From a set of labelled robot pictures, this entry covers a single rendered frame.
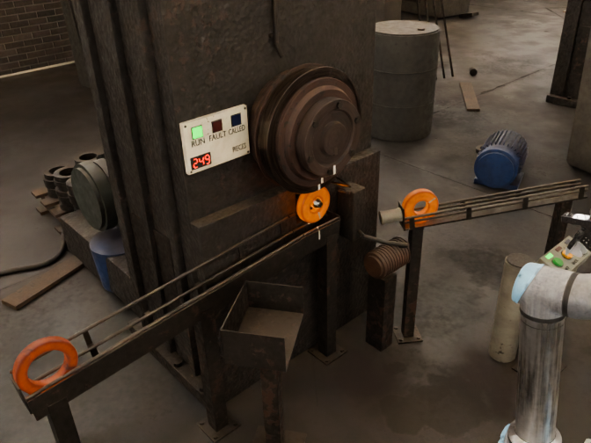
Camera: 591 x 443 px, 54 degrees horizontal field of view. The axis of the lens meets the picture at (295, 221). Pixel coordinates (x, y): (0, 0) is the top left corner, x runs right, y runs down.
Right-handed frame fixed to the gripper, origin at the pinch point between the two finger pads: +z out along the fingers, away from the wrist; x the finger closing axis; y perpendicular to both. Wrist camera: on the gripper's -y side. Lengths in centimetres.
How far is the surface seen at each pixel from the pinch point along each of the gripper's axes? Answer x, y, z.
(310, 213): -64, -73, 13
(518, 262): 1.2, -12.1, 19.7
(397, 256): -28, -48, 35
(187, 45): -101, -110, -46
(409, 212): -22, -55, 17
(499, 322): -2.4, -3.2, 49.0
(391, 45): 162, -214, 63
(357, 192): -39, -72, 12
